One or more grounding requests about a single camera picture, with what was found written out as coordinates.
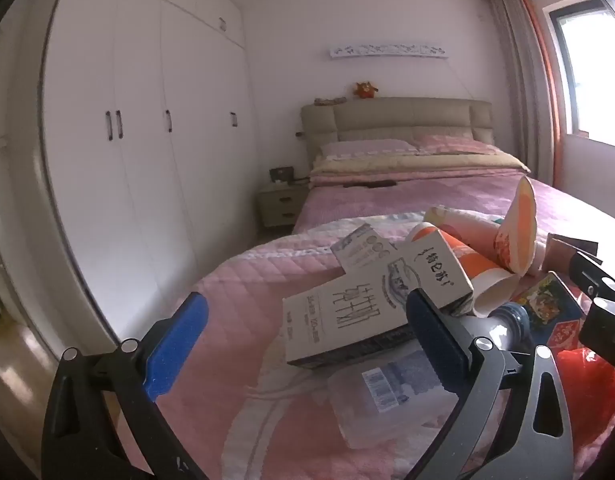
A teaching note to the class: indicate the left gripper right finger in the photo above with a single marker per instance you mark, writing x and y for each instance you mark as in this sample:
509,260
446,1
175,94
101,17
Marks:
534,436

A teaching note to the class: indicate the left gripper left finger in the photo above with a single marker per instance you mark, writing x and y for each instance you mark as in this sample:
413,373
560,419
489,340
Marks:
80,441

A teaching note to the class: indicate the colourful snack packet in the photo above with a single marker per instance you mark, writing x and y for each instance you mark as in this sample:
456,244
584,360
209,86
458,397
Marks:
555,316

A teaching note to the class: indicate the orange white paper cup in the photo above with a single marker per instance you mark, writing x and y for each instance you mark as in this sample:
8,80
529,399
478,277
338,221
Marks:
492,284

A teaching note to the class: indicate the orange cone paper cup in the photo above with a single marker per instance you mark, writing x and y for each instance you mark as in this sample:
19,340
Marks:
515,240

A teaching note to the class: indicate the pink floral paper cup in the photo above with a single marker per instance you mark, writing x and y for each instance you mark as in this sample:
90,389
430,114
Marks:
475,229

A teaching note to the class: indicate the white milk carton box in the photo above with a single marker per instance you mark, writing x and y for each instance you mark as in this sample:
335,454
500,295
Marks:
364,311

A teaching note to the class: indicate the red plastic bag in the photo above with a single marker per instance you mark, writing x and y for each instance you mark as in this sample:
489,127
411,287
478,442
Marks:
589,384

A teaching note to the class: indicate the brown cardboard piece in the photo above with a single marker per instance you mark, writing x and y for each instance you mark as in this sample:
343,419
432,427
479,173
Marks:
560,249

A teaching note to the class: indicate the grey printed carton box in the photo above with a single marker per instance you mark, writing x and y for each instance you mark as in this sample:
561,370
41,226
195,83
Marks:
360,248

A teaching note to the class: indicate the pink quilted blanket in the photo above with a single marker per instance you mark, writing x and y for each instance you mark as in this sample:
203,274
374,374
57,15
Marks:
238,408

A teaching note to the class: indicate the pink pillow right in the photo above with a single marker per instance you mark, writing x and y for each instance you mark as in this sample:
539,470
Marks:
453,145

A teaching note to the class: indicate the pink pillow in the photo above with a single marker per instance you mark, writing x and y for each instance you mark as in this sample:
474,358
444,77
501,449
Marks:
345,149
453,145

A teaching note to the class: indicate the yellow folded blanket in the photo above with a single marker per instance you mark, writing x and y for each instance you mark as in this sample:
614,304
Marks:
412,166

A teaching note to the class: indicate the beige nightstand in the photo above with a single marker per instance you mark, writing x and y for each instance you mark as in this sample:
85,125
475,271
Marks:
280,204

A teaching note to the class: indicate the white wardrobe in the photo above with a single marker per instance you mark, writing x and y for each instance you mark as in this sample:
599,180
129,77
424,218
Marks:
150,148

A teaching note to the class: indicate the window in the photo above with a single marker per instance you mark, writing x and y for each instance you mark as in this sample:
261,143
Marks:
585,35

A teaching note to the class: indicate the purple bedspread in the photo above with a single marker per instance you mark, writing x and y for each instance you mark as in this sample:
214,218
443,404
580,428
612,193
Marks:
557,211

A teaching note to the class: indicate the black device on nightstand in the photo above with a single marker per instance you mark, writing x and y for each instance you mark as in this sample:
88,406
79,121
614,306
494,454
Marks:
282,174

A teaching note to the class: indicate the pink pillow left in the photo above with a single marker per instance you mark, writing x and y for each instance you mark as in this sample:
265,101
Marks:
345,149

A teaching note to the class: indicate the beige padded headboard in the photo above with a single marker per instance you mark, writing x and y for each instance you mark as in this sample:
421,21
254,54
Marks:
406,119

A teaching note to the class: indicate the orange plush toy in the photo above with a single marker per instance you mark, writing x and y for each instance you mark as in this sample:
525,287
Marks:
365,90

